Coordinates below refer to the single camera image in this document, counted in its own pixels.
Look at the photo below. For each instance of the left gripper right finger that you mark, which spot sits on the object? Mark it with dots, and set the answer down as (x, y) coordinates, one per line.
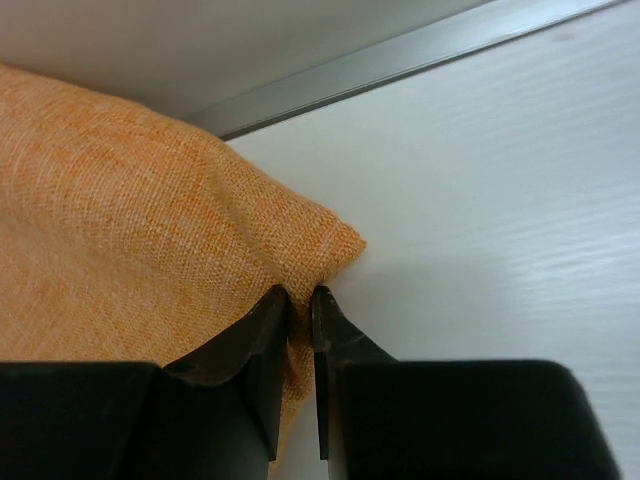
(355, 383)

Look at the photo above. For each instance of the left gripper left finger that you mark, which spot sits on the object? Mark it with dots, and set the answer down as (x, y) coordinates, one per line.
(222, 401)

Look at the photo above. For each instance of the orange cloth napkin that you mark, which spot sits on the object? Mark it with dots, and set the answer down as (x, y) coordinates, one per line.
(129, 235)

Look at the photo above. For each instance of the aluminium table edge rail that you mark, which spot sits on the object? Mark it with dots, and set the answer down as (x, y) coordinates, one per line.
(443, 41)

